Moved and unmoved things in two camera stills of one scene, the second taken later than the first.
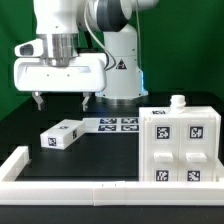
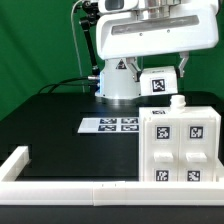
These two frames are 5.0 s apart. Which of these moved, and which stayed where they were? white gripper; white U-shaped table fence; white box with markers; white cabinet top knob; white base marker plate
Moved: white box with markers; white gripper
Stayed: white base marker plate; white cabinet top knob; white U-shaped table fence
